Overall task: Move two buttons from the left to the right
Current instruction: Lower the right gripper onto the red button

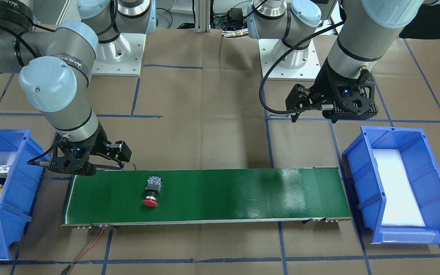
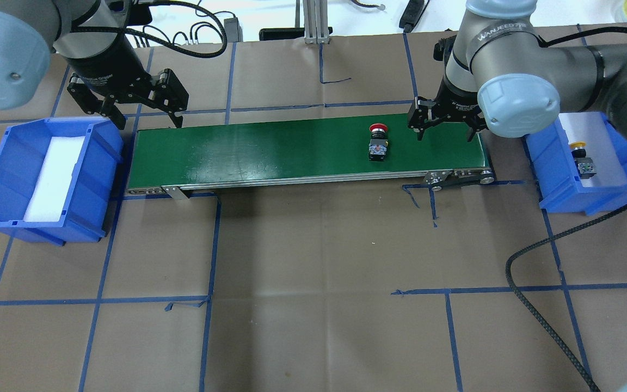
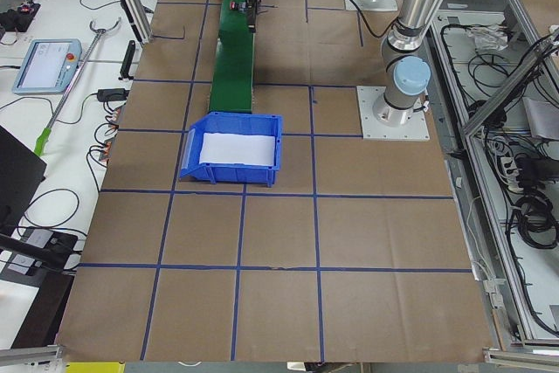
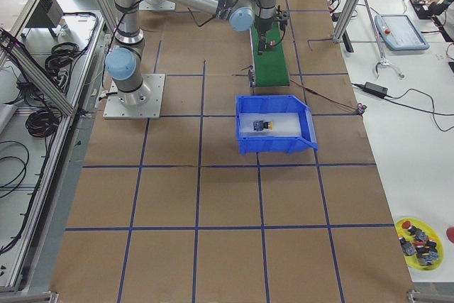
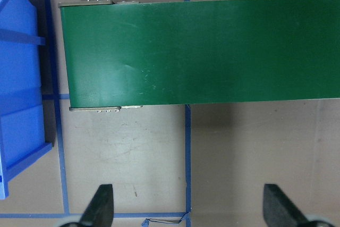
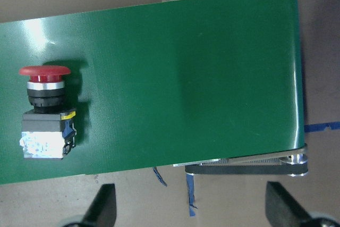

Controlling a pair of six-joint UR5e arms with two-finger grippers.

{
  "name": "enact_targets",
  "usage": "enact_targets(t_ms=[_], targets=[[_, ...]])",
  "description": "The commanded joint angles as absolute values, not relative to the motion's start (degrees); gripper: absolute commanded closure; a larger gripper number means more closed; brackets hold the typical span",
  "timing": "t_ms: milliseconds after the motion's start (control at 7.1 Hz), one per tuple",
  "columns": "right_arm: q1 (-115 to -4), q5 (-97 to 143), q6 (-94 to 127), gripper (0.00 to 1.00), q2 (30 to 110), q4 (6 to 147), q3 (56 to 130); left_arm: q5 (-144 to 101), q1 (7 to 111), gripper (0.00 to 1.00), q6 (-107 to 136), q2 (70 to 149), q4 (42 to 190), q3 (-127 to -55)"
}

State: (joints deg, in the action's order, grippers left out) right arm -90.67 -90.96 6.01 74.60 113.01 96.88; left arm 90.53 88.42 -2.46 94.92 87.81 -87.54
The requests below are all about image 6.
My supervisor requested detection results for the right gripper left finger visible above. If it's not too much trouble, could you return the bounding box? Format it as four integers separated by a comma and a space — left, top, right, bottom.
64, 183, 117, 227

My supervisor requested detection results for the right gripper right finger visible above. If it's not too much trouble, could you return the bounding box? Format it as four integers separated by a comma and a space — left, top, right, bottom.
265, 181, 339, 226

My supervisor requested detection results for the red push button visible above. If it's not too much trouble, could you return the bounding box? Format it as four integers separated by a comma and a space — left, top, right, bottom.
19, 65, 77, 159

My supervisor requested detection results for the green conveyor belt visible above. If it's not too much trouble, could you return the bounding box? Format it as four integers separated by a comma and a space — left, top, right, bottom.
1, 0, 304, 184

